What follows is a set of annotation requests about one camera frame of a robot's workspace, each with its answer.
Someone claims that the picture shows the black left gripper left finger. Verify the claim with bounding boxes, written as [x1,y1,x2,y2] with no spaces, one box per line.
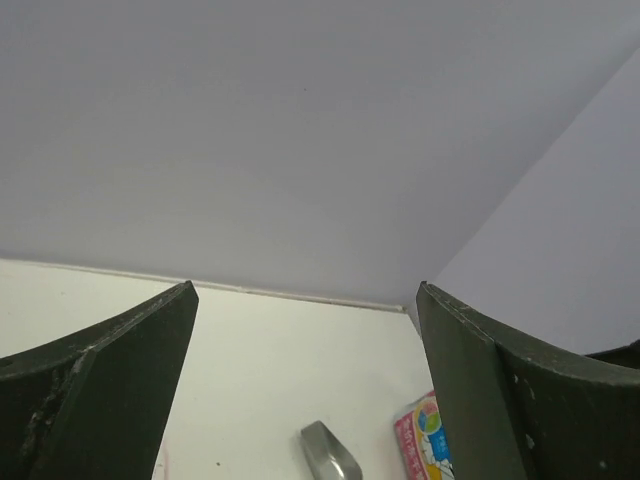
[1,281,199,479]

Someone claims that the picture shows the pet food bag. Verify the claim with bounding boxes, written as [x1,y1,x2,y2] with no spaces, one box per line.
[393,391,454,480]

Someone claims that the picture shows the metal food scoop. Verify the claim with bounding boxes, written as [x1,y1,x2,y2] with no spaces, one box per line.
[300,421,363,480]

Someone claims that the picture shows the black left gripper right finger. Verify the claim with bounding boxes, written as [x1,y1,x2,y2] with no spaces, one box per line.
[416,282,639,479]

